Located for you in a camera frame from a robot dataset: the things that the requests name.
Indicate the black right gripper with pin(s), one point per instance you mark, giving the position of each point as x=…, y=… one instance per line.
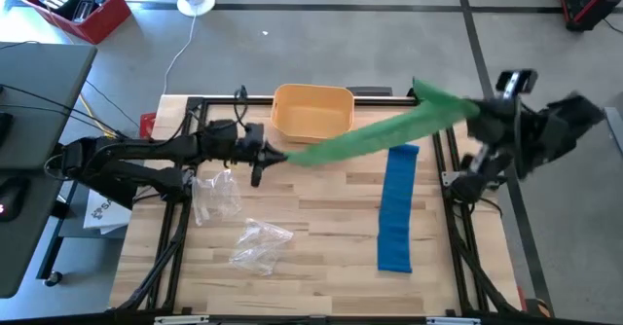
x=516, y=84

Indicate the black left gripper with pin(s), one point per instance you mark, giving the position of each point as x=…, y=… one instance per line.
x=256, y=176

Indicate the green elastic bandage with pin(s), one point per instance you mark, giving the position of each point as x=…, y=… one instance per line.
x=389, y=133

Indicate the clear plastic zip bag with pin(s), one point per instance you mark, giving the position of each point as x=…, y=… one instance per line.
x=260, y=249
x=216, y=198

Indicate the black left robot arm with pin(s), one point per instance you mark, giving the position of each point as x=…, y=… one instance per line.
x=146, y=150

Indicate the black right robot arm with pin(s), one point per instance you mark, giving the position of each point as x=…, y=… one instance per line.
x=560, y=130

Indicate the blue elastic bandage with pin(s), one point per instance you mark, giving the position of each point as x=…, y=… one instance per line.
x=396, y=218

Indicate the yellow plastic bin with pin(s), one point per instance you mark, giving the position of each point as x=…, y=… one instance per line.
x=311, y=116

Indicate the grey metal bar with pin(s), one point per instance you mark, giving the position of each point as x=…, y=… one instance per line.
x=615, y=130

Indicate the white printed box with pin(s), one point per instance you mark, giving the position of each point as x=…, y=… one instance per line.
x=104, y=213

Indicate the orange red table clamp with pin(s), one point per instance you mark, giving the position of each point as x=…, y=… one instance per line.
x=540, y=308

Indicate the red plastic crate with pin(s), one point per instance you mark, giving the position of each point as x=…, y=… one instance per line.
x=104, y=23

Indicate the grey desk top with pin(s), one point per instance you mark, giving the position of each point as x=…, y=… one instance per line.
x=29, y=257
x=48, y=135

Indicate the clear plastic container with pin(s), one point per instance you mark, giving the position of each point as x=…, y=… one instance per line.
x=83, y=10

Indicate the black caster wheel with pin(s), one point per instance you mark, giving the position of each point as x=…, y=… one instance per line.
x=52, y=278

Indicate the black computer mouse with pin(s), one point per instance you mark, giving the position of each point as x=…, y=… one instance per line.
x=12, y=198

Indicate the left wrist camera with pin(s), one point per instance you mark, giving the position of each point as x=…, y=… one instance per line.
x=254, y=133

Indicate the black aluminium table frame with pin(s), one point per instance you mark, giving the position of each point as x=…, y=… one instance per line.
x=302, y=101

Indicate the silver edge bracket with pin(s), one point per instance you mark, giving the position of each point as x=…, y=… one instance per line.
x=452, y=321
x=180, y=320

